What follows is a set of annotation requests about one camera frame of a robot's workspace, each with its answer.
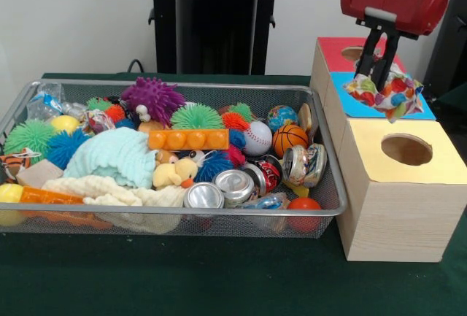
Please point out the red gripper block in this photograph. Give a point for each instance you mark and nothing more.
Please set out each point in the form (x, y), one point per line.
(397, 4)

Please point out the wooden box with three holes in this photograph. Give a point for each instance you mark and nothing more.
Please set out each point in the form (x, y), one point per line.
(401, 221)

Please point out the black upright panel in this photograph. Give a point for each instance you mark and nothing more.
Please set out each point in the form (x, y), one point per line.
(456, 60)

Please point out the green cloth side table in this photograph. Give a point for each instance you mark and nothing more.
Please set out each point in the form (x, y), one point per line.
(456, 99)

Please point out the small basketball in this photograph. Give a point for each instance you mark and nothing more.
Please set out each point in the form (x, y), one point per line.
(290, 140)

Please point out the silver drink can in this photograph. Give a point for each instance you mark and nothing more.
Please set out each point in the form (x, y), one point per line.
(304, 164)

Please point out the small baseball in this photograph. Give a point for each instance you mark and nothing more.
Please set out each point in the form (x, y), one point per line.
(257, 137)

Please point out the red-orange ball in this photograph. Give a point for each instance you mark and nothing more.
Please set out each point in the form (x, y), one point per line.
(303, 206)

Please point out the bright green spiky ball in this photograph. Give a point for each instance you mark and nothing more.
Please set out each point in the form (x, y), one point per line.
(197, 117)

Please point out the orange toy building brick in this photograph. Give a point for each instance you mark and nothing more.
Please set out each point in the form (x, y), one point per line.
(188, 140)

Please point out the purple spiky toy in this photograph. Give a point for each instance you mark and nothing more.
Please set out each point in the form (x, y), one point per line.
(153, 97)

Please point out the yellow plush duck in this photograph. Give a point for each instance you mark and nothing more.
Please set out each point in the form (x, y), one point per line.
(175, 174)

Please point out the mint green cloth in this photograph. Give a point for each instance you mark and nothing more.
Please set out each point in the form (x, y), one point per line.
(109, 159)

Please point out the dark green table cloth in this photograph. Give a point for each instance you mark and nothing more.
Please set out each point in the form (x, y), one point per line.
(182, 279)

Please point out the blue spiky ball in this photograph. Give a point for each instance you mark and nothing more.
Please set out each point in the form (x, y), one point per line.
(67, 148)

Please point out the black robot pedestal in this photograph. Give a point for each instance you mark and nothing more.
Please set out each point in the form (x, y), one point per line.
(204, 20)

